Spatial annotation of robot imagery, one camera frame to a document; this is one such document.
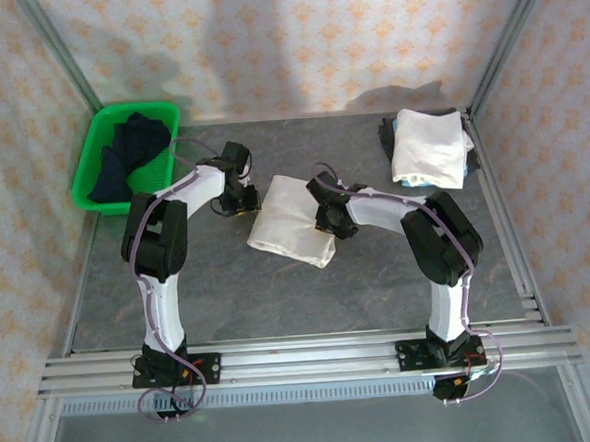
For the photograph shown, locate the white t-shirt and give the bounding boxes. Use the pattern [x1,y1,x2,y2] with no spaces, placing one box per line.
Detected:
[241,171,339,274]
[386,103,478,195]

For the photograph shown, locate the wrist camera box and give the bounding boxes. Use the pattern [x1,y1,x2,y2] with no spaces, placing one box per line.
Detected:
[305,170,348,206]
[219,140,253,179]

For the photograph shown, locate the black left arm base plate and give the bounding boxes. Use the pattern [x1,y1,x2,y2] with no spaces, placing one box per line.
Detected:
[130,352,224,391]

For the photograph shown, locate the aluminium side rail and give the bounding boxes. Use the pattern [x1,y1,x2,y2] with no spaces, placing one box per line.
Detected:
[463,108,551,331]
[53,212,109,357]

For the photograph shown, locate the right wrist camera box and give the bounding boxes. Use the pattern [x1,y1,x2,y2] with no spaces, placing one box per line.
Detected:
[305,170,348,206]

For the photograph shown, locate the crumpled navy t-shirt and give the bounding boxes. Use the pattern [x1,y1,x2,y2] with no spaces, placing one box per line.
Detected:
[81,109,176,205]

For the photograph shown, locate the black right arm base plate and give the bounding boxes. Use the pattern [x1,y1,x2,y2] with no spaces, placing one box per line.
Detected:
[393,334,487,375]

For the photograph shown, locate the aluminium frame post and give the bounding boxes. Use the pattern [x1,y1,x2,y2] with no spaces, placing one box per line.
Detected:
[18,0,104,116]
[461,0,565,116]

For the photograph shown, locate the grey slotted cable duct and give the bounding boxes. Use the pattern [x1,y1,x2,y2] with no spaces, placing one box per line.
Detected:
[59,376,440,420]

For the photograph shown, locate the black connector box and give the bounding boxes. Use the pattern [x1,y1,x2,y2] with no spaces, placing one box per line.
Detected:
[432,374,472,405]
[154,387,196,422]

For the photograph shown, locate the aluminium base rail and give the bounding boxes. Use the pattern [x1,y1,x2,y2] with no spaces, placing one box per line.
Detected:
[35,319,583,398]

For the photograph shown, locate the green plastic basket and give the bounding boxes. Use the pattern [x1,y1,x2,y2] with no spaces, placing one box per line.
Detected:
[64,98,188,220]

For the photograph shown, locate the folded white t-shirt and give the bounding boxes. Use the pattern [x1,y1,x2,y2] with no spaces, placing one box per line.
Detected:
[386,103,478,195]

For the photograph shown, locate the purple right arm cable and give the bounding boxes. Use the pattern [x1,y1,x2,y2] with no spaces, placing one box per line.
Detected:
[310,151,510,414]

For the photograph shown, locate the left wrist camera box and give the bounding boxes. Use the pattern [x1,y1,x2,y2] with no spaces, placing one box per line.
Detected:
[219,140,253,179]

